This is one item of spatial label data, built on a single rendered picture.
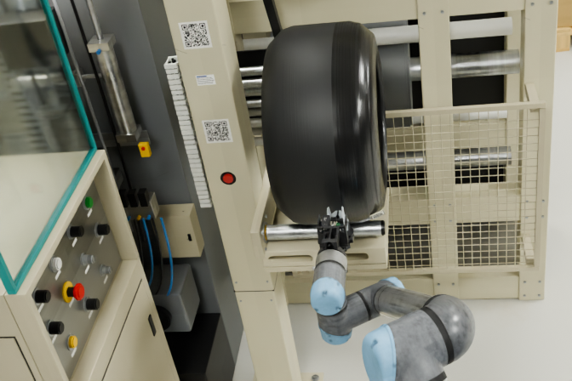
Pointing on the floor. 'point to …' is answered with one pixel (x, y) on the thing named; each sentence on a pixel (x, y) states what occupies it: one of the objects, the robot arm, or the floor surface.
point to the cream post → (228, 154)
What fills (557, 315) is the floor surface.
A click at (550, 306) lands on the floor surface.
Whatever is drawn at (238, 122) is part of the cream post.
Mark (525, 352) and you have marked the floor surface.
